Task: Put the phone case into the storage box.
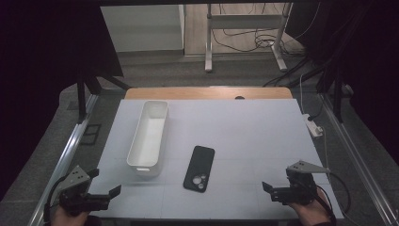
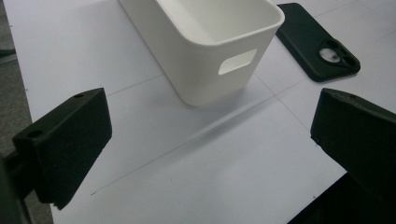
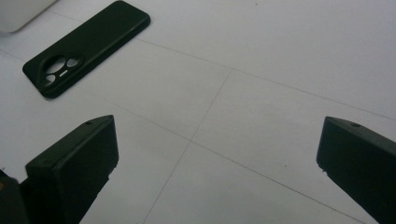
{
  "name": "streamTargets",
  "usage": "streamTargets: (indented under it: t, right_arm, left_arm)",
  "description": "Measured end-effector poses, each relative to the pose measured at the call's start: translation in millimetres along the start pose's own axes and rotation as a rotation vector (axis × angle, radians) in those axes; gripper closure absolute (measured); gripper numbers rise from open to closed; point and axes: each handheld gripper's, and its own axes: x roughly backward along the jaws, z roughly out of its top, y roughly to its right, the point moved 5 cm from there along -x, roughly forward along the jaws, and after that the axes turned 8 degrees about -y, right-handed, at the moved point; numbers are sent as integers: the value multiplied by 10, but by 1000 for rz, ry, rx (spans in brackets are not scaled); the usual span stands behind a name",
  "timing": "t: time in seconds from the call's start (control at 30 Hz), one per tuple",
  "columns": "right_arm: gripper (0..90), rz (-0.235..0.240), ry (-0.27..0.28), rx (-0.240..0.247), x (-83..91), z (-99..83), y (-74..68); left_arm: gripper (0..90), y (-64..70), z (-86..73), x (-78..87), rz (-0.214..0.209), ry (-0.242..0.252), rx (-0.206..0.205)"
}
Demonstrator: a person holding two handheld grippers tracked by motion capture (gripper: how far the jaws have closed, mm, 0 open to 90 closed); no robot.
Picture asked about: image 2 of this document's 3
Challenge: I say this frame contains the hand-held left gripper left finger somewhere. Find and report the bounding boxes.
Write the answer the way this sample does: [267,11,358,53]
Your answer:
[12,88,113,210]

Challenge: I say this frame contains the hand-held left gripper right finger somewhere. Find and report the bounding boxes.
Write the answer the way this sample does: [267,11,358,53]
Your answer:
[310,88,396,203]

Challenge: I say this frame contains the black phone case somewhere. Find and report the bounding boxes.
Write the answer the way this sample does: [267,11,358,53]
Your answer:
[276,2,361,83]

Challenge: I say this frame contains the white plastic storage bin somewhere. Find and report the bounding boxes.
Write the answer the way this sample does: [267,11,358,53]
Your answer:
[118,0,286,107]

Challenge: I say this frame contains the white table cover sheet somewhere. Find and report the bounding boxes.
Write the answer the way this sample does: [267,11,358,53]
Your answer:
[3,0,396,224]

